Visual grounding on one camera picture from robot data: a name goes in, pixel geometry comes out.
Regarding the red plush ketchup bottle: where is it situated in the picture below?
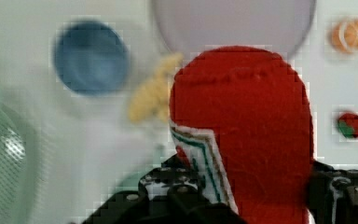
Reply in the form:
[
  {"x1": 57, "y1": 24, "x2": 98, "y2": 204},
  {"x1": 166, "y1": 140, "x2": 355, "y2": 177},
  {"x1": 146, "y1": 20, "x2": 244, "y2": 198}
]
[{"x1": 170, "y1": 47, "x2": 313, "y2": 224}]

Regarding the yellow plush banana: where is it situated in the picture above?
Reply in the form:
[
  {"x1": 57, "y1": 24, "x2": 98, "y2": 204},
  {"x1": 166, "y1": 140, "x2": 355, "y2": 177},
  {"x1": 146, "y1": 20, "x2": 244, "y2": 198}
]
[{"x1": 127, "y1": 52, "x2": 184, "y2": 123}]

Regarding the blue bowl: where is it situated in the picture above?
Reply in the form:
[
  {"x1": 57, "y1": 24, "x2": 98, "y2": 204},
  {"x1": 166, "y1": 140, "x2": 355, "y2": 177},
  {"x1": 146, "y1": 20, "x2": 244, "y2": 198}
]
[{"x1": 53, "y1": 21, "x2": 130, "y2": 95}]

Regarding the green perforated strainer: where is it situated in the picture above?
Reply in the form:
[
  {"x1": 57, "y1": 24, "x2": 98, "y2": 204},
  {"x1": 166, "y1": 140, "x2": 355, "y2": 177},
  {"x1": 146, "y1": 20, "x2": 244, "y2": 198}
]
[{"x1": 0, "y1": 86, "x2": 37, "y2": 224}]

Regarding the lilac round plate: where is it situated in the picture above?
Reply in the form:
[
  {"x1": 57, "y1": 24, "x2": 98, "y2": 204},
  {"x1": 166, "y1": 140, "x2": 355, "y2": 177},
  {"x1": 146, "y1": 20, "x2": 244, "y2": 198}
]
[{"x1": 151, "y1": 0, "x2": 317, "y2": 59}]

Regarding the orange slice toy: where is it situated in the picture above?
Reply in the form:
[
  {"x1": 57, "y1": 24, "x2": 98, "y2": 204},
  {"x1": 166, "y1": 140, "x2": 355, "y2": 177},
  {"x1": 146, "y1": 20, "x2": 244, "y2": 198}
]
[{"x1": 330, "y1": 18, "x2": 358, "y2": 54}]

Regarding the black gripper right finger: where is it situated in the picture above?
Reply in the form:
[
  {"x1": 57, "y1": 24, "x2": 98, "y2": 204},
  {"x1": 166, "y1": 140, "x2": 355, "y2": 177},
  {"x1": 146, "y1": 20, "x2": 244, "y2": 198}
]
[{"x1": 308, "y1": 161, "x2": 358, "y2": 224}]

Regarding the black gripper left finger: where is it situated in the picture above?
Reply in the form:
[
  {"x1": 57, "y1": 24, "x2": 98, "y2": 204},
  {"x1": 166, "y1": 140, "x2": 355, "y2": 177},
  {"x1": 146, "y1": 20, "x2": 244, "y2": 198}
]
[{"x1": 81, "y1": 156, "x2": 246, "y2": 224}]

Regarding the small red tomato toy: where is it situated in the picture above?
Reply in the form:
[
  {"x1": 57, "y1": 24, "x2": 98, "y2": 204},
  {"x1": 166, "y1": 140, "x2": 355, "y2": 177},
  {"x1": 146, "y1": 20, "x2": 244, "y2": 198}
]
[{"x1": 337, "y1": 112, "x2": 358, "y2": 139}]

